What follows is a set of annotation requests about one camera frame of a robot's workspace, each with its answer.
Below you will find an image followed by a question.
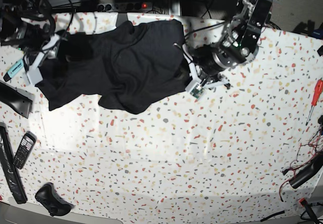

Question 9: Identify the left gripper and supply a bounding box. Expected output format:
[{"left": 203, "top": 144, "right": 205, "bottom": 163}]
[{"left": 174, "top": 43, "right": 231, "bottom": 89}]

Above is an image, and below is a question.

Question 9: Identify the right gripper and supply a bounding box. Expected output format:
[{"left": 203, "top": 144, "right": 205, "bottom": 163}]
[{"left": 24, "top": 31, "right": 68, "bottom": 70}]

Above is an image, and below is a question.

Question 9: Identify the black T-shirt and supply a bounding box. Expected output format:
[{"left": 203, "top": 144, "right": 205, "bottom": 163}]
[{"left": 37, "top": 20, "right": 189, "bottom": 115}]

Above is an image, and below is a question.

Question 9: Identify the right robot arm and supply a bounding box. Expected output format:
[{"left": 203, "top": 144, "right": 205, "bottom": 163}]
[{"left": 1, "top": 0, "right": 67, "bottom": 70}]

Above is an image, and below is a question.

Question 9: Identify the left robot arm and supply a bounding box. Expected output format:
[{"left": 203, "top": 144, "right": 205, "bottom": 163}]
[{"left": 177, "top": 0, "right": 273, "bottom": 97}]

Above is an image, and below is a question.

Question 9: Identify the light blue highlighter marker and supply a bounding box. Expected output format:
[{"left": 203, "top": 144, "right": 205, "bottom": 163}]
[{"left": 3, "top": 59, "right": 24, "bottom": 82}]

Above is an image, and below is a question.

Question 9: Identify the black table clamp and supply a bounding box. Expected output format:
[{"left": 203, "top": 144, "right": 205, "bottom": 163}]
[{"left": 116, "top": 13, "right": 129, "bottom": 28}]

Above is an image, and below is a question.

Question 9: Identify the black remote control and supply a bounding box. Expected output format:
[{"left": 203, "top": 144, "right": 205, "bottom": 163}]
[{"left": 13, "top": 132, "right": 36, "bottom": 170}]

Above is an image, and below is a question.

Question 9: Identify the long black flat bar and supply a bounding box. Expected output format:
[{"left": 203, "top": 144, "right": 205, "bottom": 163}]
[{"left": 1, "top": 123, "right": 27, "bottom": 204}]

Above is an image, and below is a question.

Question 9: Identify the black game controller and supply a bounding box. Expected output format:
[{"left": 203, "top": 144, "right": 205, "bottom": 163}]
[{"left": 35, "top": 183, "right": 74, "bottom": 216}]

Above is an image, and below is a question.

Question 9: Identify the red black tool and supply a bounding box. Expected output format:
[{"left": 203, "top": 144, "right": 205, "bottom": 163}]
[{"left": 299, "top": 198, "right": 322, "bottom": 223}]

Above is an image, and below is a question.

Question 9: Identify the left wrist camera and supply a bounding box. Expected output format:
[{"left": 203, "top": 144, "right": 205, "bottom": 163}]
[{"left": 185, "top": 80, "right": 205, "bottom": 100}]

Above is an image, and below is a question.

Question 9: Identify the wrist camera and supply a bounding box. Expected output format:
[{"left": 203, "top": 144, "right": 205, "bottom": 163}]
[
  {"left": 185, "top": 80, "right": 205, "bottom": 100},
  {"left": 23, "top": 68, "right": 43, "bottom": 86}
]

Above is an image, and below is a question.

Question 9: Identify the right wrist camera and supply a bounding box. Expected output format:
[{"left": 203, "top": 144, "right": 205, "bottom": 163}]
[{"left": 23, "top": 68, "right": 43, "bottom": 86}]

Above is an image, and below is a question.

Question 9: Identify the black plastic handle part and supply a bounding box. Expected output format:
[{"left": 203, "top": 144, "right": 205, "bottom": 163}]
[{"left": 1, "top": 81, "right": 33, "bottom": 119}]

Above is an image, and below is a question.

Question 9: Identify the power strip with red switch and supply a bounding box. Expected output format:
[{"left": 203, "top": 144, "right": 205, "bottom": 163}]
[{"left": 97, "top": 2, "right": 153, "bottom": 13}]

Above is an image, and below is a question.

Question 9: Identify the red handled screwdriver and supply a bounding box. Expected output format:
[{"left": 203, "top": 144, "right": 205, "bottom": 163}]
[{"left": 305, "top": 79, "right": 323, "bottom": 126}]

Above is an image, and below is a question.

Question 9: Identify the red and black wire bundle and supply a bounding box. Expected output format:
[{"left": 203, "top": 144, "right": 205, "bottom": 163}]
[{"left": 278, "top": 127, "right": 323, "bottom": 202}]

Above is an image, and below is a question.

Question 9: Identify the black cylinder with wires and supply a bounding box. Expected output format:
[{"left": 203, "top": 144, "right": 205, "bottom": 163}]
[{"left": 289, "top": 154, "right": 322, "bottom": 189}]

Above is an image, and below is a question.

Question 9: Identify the black cable strip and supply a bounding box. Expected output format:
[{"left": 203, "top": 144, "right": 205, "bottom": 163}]
[{"left": 260, "top": 210, "right": 285, "bottom": 222}]

